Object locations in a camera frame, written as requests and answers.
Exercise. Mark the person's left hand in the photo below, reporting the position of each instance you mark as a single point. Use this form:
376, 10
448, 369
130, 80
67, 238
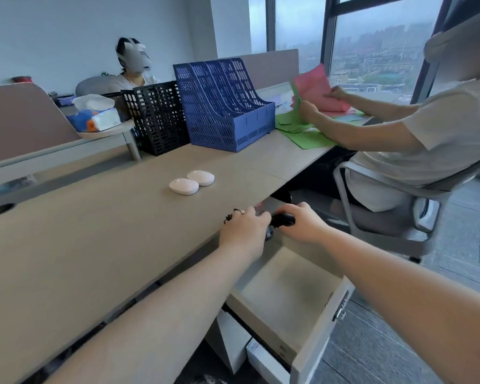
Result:
242, 233

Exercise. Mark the person's right hand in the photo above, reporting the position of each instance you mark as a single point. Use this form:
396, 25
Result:
306, 225

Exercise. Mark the person's left fingers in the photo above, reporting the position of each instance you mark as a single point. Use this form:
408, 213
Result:
260, 223

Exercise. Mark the person's right fingers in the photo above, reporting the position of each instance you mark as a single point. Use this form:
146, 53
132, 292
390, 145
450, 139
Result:
292, 225

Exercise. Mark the person's left forearm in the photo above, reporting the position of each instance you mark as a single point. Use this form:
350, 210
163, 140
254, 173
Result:
160, 319

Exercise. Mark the person's right forearm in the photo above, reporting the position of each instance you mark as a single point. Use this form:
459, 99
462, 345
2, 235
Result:
408, 295

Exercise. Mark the open white drawer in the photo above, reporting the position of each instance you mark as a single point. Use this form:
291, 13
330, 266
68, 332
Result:
288, 295

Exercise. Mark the white oval device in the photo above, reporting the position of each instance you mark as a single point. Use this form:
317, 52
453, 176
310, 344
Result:
184, 186
201, 177

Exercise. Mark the green paper sheets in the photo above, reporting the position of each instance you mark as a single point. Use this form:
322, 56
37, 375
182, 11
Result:
304, 133

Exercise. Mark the metal drawer lock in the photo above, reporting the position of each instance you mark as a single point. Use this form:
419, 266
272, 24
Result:
340, 308

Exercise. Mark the grey office chair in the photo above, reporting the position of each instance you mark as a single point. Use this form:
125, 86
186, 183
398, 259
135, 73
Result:
404, 219

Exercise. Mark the blue plastic file organizer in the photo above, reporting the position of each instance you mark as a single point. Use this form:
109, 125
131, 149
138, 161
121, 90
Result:
224, 107

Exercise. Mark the white drawer cabinet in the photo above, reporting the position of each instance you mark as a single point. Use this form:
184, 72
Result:
240, 347

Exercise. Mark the pink paper sheets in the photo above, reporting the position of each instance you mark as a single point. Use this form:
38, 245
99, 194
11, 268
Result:
316, 89

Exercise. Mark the metal table leg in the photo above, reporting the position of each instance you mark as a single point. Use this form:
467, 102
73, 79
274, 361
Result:
133, 145

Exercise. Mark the black plastic file organizer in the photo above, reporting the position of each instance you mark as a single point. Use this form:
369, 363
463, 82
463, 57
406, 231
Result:
156, 115

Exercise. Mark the grey desk partition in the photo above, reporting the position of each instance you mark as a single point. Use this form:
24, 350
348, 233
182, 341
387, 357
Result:
270, 67
22, 119

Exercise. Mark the tissue box with tissue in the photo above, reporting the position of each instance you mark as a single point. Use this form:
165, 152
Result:
94, 115

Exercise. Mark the red container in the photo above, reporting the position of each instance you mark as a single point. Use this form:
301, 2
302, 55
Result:
22, 79

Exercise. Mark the black window frame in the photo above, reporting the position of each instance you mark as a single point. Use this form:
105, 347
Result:
330, 31

